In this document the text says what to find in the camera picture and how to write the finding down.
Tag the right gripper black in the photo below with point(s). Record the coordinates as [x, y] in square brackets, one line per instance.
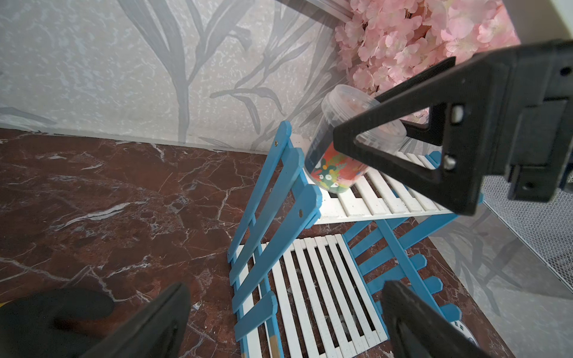
[507, 112]

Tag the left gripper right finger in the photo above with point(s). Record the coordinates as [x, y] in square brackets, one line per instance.
[417, 330]

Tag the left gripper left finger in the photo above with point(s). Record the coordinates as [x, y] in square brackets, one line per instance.
[156, 331]

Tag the green label seed container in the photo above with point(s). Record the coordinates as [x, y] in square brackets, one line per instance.
[463, 329]

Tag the blue white two-tier shelf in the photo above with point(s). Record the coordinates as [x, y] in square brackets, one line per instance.
[308, 268]

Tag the pink artificial blossom tree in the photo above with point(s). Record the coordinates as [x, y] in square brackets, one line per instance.
[385, 43]

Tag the black work glove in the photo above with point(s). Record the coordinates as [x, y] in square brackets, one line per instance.
[31, 326]

